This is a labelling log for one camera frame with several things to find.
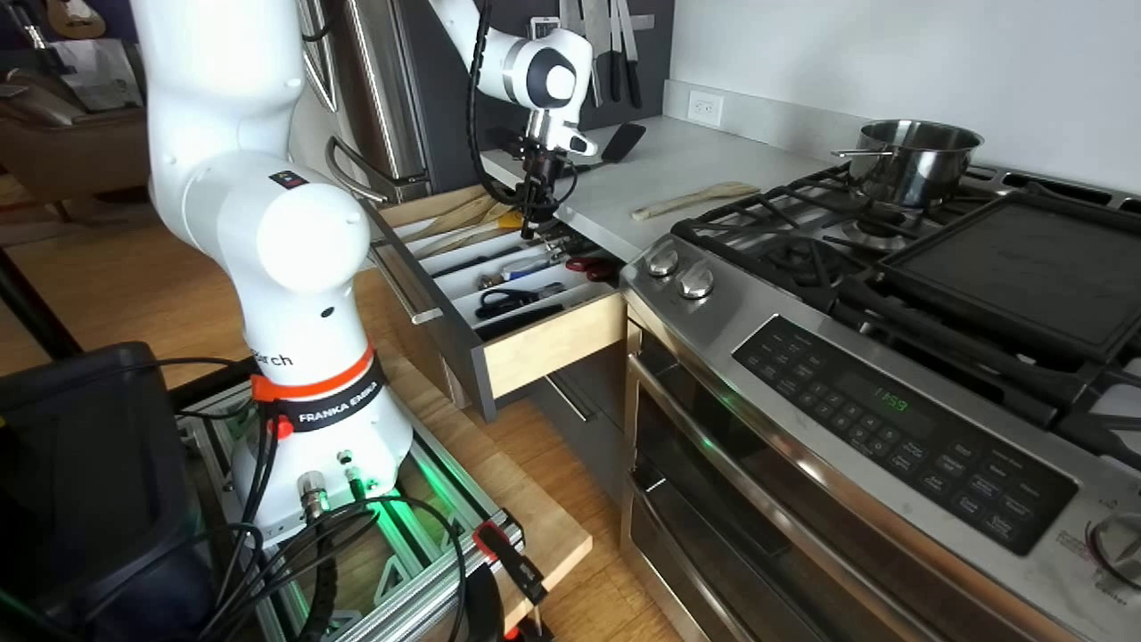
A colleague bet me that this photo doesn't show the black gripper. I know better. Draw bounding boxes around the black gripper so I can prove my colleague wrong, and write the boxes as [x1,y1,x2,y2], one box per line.
[514,139,577,226]

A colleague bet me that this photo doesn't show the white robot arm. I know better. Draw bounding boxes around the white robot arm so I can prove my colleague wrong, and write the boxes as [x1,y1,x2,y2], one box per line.
[133,0,415,542]

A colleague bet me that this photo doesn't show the white plastic utensil tray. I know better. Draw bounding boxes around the white plastic utensil tray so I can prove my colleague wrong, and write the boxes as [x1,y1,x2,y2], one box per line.
[395,221,612,332]

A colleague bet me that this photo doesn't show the wooden kitchen drawer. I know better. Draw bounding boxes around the wooden kitchen drawer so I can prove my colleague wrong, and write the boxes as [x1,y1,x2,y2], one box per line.
[372,187,623,416]

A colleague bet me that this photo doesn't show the cream wooden utensil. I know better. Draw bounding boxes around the cream wooden utensil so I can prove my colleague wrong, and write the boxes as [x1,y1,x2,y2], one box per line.
[633,183,760,221]

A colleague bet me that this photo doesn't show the black spatula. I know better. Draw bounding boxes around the black spatula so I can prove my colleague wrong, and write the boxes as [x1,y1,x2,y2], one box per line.
[603,123,645,165]

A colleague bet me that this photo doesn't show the stainless steel refrigerator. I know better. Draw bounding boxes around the stainless steel refrigerator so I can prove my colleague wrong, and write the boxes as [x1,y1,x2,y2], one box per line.
[296,0,473,200]

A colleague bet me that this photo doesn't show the stainless steel pot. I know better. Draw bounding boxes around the stainless steel pot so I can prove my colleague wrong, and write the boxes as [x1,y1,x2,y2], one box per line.
[838,119,981,207]

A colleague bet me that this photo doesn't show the stainless steel gas stove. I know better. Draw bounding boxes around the stainless steel gas stove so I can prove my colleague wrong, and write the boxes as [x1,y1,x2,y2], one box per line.
[621,168,1141,642]

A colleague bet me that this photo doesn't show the black griddle plate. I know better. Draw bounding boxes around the black griddle plate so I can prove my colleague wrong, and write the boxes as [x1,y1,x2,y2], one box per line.
[886,198,1141,365]

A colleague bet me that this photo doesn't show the black box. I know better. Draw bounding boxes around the black box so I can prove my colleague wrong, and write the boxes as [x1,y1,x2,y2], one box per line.
[0,344,213,642]

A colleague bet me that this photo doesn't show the black handled scissors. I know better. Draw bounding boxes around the black handled scissors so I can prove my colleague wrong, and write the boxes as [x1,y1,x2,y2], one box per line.
[473,283,564,322]

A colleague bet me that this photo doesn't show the white wall outlet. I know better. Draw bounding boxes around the white wall outlet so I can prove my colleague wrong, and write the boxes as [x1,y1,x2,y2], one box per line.
[686,91,723,129]

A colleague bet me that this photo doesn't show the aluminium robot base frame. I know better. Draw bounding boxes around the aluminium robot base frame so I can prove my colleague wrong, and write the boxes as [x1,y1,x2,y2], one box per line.
[202,404,527,642]

